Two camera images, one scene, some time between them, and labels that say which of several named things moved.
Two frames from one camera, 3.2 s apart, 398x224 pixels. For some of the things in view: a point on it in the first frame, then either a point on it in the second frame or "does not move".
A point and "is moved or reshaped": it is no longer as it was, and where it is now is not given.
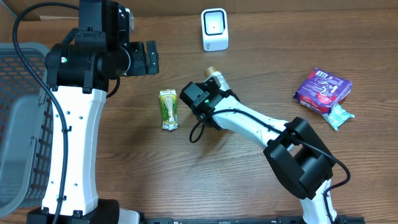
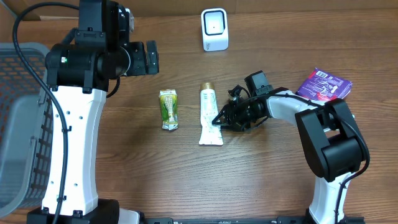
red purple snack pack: [321, 90] does not move
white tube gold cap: [211, 71] is moved or reshaped
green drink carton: [169, 109] does not move
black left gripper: [140, 68] does not move
